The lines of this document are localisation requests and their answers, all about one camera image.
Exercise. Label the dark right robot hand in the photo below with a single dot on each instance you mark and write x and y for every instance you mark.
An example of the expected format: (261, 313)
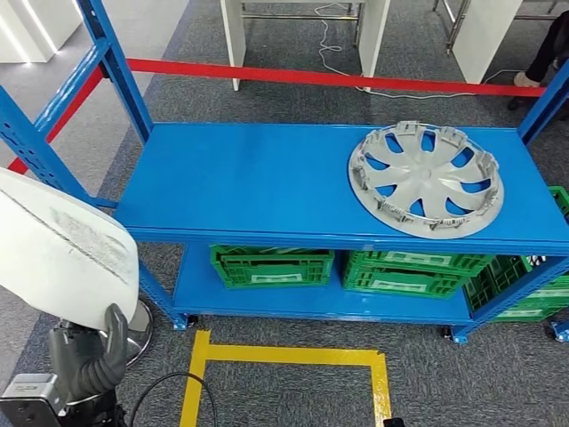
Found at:
(394, 423)

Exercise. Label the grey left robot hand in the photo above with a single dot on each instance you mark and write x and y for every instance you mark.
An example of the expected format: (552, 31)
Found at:
(84, 359)

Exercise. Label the white plastic car part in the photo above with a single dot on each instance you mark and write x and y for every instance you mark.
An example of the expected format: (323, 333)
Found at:
(53, 265)

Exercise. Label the blue metal shelf rack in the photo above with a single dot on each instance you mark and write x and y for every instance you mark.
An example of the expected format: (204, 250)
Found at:
(266, 177)

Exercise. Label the green plastic crate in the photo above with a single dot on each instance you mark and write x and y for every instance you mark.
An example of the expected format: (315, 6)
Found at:
(413, 274)
(271, 268)
(502, 289)

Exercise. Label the silver wheel hubcap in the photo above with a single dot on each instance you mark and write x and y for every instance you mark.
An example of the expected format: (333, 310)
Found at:
(422, 177)

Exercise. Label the short red barrier belt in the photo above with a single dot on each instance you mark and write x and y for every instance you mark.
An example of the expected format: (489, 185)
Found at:
(66, 109)

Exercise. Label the white lit plinth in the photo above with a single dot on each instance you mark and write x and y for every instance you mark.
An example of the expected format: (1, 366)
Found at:
(26, 29)

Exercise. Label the long red barrier belt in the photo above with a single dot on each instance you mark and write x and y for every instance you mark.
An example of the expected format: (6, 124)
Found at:
(311, 76)

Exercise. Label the person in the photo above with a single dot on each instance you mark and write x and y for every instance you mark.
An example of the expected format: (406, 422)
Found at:
(527, 79)

